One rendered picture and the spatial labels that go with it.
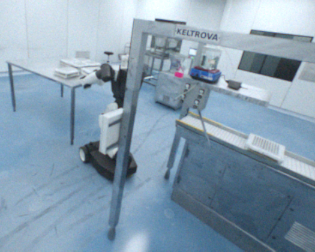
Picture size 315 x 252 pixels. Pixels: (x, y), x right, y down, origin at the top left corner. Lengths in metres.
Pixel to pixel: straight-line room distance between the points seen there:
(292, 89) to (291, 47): 5.78
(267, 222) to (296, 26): 5.27
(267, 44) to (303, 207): 1.34
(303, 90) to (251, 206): 4.96
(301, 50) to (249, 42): 0.15
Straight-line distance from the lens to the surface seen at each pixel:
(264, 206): 1.95
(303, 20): 6.52
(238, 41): 0.82
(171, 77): 4.22
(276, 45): 0.81
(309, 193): 1.77
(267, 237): 2.14
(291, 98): 6.62
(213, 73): 1.59
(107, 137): 1.16
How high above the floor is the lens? 1.69
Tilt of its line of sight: 22 degrees down
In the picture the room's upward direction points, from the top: 9 degrees clockwise
